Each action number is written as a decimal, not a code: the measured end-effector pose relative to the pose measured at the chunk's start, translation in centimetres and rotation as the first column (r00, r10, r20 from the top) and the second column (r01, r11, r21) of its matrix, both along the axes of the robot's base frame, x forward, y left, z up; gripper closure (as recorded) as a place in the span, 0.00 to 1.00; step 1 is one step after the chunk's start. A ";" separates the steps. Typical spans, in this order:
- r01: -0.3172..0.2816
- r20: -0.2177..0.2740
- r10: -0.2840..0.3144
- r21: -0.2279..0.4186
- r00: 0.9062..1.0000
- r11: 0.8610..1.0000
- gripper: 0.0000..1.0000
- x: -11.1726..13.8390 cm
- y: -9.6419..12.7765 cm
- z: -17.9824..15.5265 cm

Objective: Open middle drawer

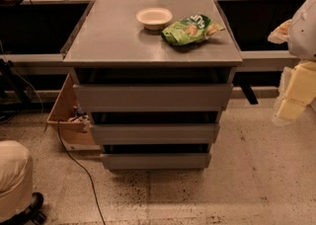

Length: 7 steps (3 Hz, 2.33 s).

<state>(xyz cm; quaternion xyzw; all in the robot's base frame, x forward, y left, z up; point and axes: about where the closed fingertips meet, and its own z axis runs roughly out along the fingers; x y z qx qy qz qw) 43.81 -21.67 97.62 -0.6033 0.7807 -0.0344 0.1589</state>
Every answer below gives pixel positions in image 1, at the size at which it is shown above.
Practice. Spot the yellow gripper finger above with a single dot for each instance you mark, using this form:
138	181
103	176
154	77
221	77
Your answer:
287	111
280	34

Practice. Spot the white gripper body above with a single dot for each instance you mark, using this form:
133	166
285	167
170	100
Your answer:
304	33

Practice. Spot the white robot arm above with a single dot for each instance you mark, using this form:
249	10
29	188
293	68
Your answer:
302	33

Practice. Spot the grey top drawer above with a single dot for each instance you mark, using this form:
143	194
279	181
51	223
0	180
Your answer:
152	98

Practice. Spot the grey drawer cabinet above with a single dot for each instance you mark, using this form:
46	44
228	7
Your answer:
212	75

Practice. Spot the green chip bag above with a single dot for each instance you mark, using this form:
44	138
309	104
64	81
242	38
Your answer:
193	29

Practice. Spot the white bowl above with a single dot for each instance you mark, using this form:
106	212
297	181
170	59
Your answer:
154	19

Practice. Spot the wooden box on floor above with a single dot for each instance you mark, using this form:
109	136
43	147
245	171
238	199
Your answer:
74	133

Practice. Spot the black shoe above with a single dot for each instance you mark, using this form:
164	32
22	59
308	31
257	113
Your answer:
31	213

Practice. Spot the person's beige trouser leg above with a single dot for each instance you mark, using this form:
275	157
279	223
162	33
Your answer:
16	178

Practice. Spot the grey metal rail frame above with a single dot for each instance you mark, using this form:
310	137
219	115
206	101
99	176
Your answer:
51	37

